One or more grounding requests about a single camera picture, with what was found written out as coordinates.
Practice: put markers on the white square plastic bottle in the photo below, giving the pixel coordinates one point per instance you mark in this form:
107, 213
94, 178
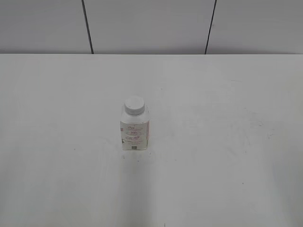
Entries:
135, 129

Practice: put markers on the white round bottle cap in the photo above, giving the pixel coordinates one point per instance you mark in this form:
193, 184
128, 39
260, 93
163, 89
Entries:
134, 105

